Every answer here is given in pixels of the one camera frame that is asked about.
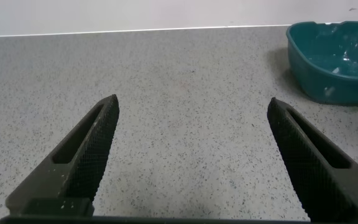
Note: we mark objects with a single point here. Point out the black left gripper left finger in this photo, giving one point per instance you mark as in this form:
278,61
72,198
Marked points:
73,174

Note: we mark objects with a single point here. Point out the teal square plastic tray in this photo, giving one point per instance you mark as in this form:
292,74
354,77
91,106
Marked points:
322,81

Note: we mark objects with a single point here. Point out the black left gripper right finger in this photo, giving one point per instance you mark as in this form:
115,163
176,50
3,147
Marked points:
315,174

